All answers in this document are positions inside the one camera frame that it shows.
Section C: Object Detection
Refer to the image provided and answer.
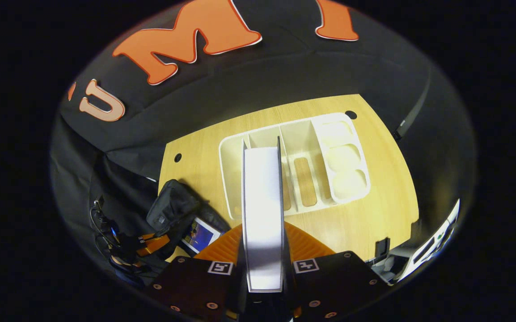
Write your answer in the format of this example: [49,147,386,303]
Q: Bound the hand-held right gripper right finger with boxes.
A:
[283,221,393,320]

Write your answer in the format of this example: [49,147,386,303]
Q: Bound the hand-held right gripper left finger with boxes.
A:
[144,224,248,321]

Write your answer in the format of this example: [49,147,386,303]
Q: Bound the black schoolbag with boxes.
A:
[145,179,233,258]

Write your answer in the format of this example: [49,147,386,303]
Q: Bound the blue cover book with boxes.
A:
[181,217,223,255]

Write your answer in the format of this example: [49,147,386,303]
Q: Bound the white spine book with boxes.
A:
[240,136,286,293]

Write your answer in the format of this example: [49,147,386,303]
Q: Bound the white bookshelf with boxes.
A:
[219,112,372,221]

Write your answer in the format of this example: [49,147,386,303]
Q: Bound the cluttered white desk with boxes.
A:
[370,199,461,285]

